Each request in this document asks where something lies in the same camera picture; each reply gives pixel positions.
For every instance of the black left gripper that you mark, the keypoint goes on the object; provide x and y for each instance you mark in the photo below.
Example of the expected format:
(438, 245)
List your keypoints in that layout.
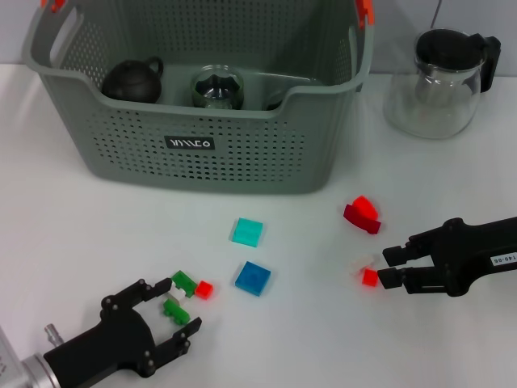
(117, 343)

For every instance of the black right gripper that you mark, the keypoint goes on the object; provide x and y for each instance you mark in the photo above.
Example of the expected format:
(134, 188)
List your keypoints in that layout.
(472, 252)

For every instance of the green sloped toy brick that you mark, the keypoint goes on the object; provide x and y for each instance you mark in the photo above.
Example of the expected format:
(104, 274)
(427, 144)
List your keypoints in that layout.
(182, 279)

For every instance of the small red toy brick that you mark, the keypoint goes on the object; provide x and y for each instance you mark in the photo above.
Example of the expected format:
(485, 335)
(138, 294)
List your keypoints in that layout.
(204, 290)
(369, 277)

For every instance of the dark red toy brick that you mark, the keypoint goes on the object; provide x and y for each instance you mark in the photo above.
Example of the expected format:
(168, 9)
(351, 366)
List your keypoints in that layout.
(359, 221)

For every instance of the bright red toy brick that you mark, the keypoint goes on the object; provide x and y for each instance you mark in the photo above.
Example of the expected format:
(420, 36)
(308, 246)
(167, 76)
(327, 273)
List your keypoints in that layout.
(363, 207)

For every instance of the grey perforated plastic storage bin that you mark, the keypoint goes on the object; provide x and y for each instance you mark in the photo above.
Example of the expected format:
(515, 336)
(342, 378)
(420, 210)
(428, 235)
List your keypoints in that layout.
(262, 157)

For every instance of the green notched toy brick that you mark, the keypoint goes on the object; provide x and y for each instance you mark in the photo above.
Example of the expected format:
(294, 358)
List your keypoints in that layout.
(173, 309)

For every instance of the blue square toy brick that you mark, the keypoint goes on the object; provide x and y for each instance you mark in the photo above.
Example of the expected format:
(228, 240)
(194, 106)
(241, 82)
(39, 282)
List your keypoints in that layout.
(252, 279)

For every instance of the teal square toy brick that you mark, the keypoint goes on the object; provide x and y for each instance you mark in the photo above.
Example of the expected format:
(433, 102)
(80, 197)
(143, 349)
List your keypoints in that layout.
(247, 232)

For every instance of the glass teapot with black lid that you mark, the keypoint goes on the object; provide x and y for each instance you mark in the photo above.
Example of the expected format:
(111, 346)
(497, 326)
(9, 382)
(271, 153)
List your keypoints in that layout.
(432, 115)

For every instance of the black ceramic teapot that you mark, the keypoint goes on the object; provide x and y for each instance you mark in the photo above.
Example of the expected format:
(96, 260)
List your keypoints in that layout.
(129, 83)

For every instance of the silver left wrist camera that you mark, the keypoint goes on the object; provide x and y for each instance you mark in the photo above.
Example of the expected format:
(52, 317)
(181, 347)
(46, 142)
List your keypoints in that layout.
(8, 359)

